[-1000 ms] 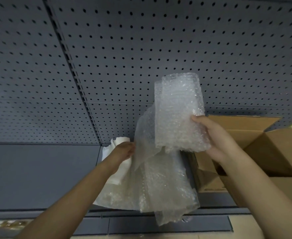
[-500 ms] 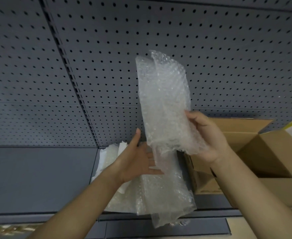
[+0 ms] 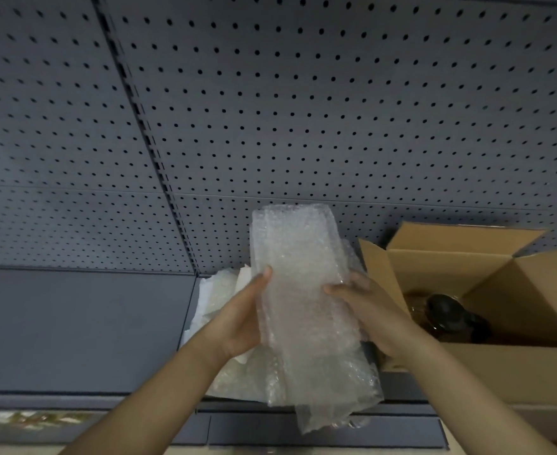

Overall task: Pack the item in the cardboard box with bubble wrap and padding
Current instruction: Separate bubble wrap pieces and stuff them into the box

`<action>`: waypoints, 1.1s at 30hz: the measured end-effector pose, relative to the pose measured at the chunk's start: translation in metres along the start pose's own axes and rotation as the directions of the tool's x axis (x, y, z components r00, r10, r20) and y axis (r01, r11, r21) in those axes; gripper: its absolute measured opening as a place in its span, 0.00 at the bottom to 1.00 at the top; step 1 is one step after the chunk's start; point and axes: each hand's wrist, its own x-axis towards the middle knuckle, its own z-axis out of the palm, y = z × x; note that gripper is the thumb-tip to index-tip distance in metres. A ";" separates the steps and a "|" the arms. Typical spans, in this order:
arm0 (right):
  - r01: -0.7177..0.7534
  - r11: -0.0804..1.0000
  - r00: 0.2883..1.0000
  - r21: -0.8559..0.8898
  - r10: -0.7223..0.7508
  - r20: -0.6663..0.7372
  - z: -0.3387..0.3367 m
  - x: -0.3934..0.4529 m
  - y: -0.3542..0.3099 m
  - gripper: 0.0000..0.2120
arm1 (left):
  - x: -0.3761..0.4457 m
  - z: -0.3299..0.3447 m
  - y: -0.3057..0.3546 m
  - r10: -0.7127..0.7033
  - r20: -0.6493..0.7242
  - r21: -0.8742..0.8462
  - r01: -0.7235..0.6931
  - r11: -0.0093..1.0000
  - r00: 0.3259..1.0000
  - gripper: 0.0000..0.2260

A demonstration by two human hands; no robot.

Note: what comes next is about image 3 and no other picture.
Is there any grey metal shelf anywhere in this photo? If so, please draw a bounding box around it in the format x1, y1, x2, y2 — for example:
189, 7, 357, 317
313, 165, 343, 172
0, 266, 450, 448

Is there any bubble-wrapped item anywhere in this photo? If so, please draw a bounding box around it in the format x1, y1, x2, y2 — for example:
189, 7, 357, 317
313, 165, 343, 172
249, 203, 384, 434

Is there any open cardboard box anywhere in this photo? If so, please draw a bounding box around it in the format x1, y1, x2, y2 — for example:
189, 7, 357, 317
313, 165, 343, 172
358, 221, 557, 407

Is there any pile of white wrapping sheets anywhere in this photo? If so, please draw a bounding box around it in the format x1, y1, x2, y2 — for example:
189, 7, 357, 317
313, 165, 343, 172
180, 264, 289, 404

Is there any glass jar with black lid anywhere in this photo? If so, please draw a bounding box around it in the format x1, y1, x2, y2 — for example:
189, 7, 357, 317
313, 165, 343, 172
404, 292, 493, 345

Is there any person's left forearm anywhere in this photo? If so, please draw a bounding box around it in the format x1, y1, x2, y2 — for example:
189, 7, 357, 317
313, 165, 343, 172
60, 327, 229, 455

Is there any person's left hand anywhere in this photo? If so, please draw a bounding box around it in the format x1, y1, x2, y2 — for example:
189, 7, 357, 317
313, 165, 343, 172
208, 266, 273, 362

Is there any person's right forearm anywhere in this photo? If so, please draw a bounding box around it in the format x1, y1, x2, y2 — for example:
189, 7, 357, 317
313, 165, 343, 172
399, 334, 557, 455

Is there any person's right hand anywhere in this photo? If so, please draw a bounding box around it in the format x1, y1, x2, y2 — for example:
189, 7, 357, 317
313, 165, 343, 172
322, 272, 428, 364

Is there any grey pegboard shelf back panel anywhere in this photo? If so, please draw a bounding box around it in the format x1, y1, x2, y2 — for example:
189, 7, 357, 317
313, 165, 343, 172
0, 0, 557, 276

